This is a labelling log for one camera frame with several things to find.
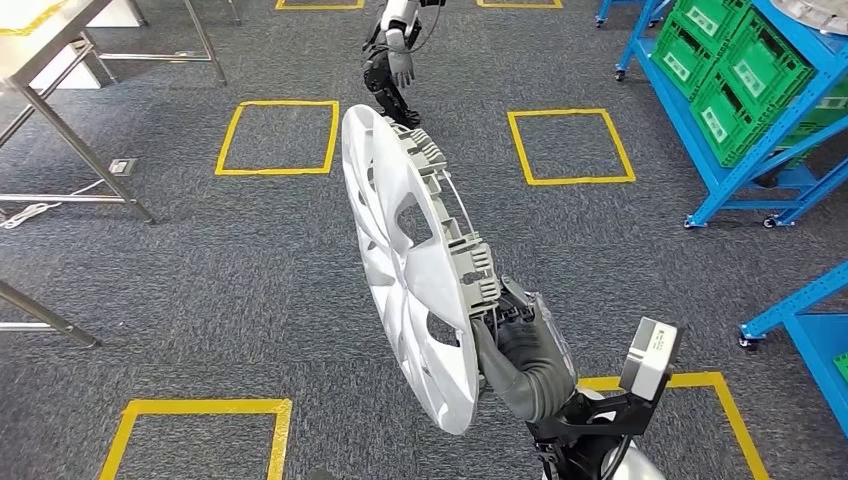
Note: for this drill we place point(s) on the grey plastic wheel hubcap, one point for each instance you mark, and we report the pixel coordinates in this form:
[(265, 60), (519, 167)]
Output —
[(808, 13), (411, 285)]

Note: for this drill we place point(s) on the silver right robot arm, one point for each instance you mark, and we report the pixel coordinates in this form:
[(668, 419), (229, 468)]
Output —
[(546, 397)]

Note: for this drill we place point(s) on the blue metal shelf rack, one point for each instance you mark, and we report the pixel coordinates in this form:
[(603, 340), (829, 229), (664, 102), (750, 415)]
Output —
[(815, 331), (632, 10), (705, 199)]

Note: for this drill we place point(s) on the yellow floor tape square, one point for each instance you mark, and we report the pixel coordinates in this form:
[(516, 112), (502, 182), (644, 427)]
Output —
[(278, 171)]

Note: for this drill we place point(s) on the white black humanoid robot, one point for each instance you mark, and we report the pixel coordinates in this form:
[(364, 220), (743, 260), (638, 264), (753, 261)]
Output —
[(397, 40)]

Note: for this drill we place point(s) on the metal floor outlet box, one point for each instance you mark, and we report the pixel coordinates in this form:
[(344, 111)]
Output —
[(122, 167)]

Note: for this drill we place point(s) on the green plastic crate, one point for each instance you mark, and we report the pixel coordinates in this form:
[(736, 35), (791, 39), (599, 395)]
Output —
[(841, 368), (762, 63), (682, 53), (732, 119), (712, 20)]

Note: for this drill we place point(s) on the yellow tape rectangle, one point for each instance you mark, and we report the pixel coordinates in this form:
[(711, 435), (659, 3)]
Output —
[(33, 21)]

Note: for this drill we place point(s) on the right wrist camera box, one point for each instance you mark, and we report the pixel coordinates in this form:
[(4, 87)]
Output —
[(652, 358)]

